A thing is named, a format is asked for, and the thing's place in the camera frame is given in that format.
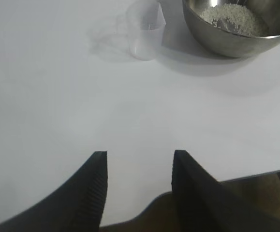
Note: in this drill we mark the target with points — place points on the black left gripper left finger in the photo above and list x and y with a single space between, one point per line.
81 205

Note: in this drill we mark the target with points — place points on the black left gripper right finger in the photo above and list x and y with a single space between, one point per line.
202 205

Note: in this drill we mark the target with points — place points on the stainless steel mixing bowl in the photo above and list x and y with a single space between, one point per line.
214 41

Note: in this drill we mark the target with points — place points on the clear plastic measuring cup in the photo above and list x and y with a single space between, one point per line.
149 36

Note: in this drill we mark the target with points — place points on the white rice grains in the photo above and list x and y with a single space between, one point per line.
239 17

